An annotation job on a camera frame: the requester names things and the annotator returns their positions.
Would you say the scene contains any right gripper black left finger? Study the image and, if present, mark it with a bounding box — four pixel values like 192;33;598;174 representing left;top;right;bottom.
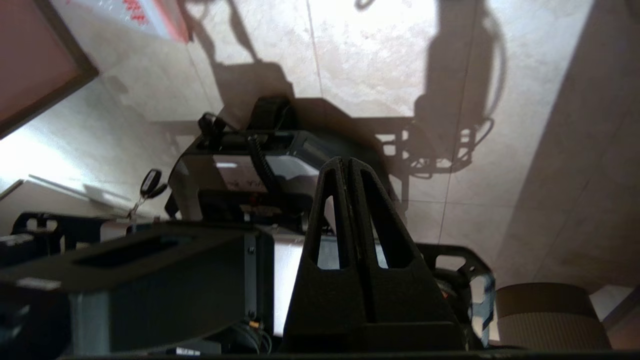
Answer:
284;157;372;326

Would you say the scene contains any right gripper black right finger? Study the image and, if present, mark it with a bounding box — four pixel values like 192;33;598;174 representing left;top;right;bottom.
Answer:
348;158;462;325

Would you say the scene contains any white red-printed plastic bag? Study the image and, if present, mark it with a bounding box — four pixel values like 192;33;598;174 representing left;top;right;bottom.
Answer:
80;0;193;43

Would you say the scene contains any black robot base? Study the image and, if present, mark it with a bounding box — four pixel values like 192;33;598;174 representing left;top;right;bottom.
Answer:
0;95;496;356

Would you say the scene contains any grey ribbed round object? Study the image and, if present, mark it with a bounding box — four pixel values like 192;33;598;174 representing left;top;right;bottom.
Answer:
495;282;613;351

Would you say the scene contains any black key fob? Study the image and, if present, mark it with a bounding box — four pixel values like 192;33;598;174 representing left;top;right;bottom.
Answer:
127;168;169;221

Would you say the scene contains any black coiled cable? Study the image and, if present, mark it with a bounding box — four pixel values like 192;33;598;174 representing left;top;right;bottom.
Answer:
247;134;281;197

